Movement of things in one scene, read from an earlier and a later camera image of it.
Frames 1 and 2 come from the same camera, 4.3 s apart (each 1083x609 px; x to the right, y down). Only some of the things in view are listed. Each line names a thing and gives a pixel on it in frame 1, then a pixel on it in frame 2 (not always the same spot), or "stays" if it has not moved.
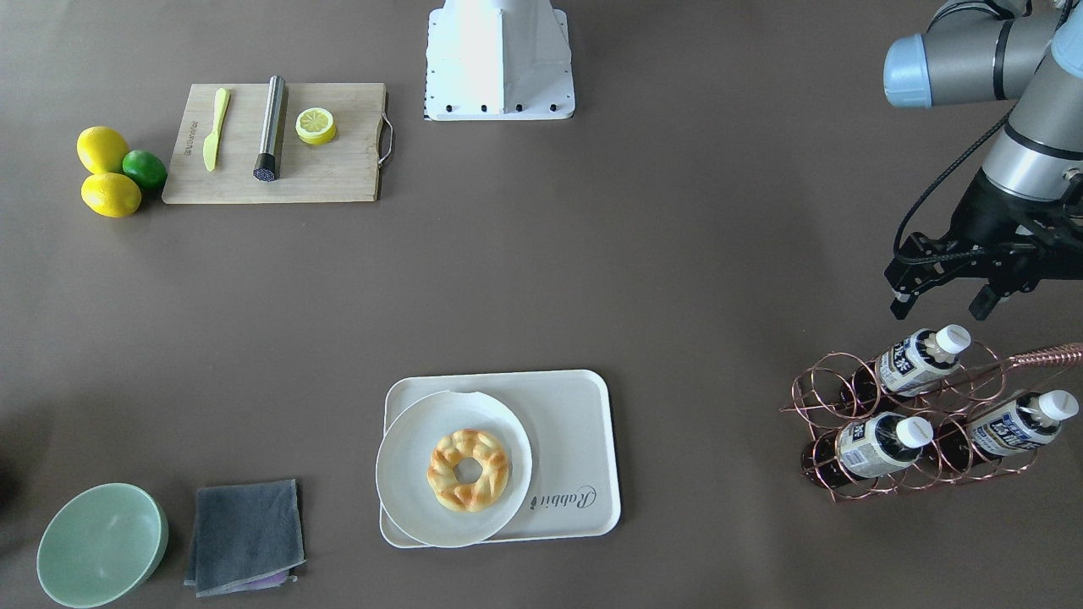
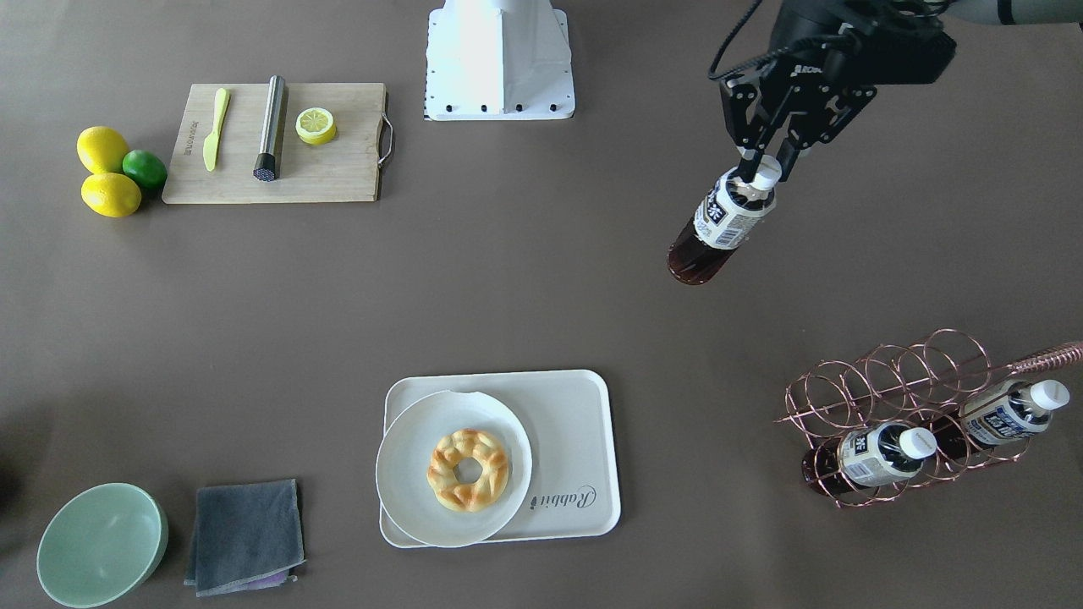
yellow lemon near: [111, 194] stays
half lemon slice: [316, 125] stays
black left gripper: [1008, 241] → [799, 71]
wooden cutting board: [330, 147] stays
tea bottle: [922, 359] → [728, 216]
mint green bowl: [101, 543] stays
